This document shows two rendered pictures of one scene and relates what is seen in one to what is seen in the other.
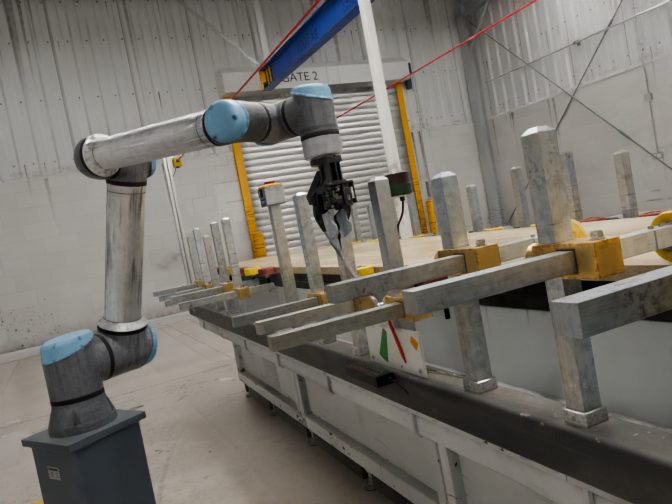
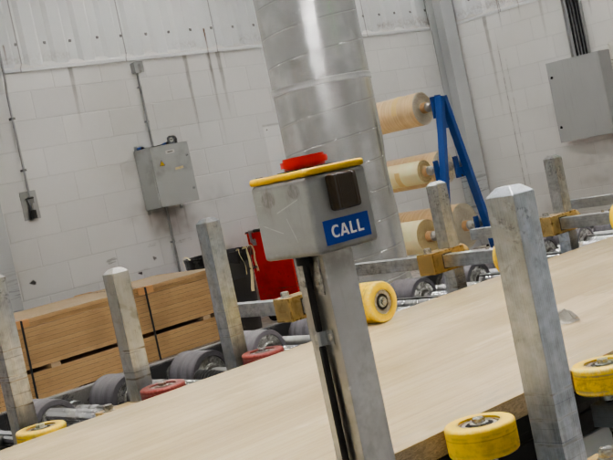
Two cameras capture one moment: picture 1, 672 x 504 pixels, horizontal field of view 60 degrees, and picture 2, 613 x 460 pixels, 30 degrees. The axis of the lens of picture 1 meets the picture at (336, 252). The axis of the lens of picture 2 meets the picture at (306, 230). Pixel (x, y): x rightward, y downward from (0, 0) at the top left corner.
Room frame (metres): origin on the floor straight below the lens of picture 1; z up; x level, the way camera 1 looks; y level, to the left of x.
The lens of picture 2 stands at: (2.32, 1.08, 1.22)
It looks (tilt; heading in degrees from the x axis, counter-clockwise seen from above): 3 degrees down; 251
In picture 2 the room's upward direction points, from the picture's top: 12 degrees counter-clockwise
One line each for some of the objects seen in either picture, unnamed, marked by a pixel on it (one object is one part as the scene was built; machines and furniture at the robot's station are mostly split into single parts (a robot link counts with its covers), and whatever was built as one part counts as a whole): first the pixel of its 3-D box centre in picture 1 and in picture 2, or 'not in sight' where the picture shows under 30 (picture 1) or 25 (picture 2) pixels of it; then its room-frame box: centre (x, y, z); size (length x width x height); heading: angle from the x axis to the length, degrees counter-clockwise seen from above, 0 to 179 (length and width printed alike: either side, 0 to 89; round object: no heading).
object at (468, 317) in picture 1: (465, 300); not in sight; (1.08, -0.22, 0.87); 0.03 x 0.03 x 0.48; 23
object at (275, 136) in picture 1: (274, 123); not in sight; (1.42, 0.09, 1.32); 0.12 x 0.12 x 0.09; 56
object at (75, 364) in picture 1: (73, 363); not in sight; (1.74, 0.83, 0.79); 0.17 x 0.15 x 0.18; 146
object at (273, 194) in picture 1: (272, 196); (314, 214); (2.01, 0.18, 1.18); 0.07 x 0.07 x 0.08; 23
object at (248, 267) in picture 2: not in sight; (226, 294); (0.11, -7.83, 0.36); 0.58 x 0.56 x 0.72; 115
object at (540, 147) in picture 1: (564, 290); not in sight; (0.85, -0.32, 0.90); 0.03 x 0.03 x 0.48; 23
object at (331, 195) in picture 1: (331, 184); not in sight; (1.35, -0.02, 1.14); 0.09 x 0.08 x 0.12; 23
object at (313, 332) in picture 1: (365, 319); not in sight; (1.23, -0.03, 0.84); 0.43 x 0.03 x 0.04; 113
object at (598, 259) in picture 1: (570, 258); not in sight; (0.83, -0.33, 0.95); 0.13 x 0.06 x 0.05; 23
